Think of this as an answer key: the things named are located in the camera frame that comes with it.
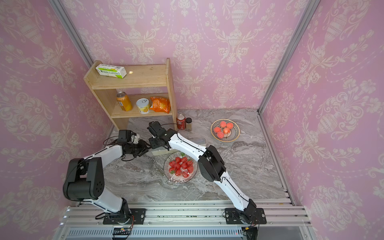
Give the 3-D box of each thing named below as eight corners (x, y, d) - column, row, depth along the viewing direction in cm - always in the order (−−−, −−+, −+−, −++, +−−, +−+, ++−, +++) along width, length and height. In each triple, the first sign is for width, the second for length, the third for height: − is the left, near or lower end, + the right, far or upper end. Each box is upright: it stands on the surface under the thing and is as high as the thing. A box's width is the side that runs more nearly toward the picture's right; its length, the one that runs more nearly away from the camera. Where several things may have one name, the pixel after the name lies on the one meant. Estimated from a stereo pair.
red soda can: (177, 131, 111) (176, 121, 102) (178, 123, 115) (176, 113, 106) (186, 131, 111) (185, 121, 102) (186, 123, 115) (185, 113, 106)
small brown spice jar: (186, 131, 111) (185, 122, 103) (186, 126, 114) (185, 117, 106) (192, 131, 111) (191, 122, 103) (192, 126, 114) (191, 117, 106)
